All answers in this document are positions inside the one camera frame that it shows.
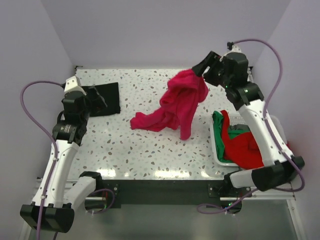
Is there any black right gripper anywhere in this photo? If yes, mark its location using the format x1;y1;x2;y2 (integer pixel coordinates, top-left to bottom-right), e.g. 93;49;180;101
191;51;231;89

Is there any magenta t shirt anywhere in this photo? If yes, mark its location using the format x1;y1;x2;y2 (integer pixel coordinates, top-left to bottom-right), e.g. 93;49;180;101
130;69;209;141

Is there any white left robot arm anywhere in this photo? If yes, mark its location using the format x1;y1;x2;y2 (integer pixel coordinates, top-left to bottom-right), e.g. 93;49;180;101
20;76;106;235

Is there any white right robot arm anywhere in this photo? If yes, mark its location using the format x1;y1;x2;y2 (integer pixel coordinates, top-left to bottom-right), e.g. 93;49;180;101
192;41;305;197

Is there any folded black t shirt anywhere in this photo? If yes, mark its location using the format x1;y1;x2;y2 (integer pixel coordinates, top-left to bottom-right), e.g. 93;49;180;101
90;82;121;117

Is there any green t shirt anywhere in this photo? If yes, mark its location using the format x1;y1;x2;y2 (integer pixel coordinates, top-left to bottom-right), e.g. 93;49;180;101
212;110;250;163

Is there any white plastic laundry basket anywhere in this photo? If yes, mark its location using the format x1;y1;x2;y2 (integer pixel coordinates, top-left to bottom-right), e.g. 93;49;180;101
211;111;291;167

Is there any red t shirt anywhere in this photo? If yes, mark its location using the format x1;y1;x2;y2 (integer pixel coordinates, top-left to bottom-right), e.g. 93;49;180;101
219;109;292;169

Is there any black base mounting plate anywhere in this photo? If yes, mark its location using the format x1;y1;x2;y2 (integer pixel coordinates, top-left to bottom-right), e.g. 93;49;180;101
84;180;252;213

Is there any aluminium frame rail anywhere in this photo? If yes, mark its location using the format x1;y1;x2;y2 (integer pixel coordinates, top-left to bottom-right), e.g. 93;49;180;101
19;177;294;240

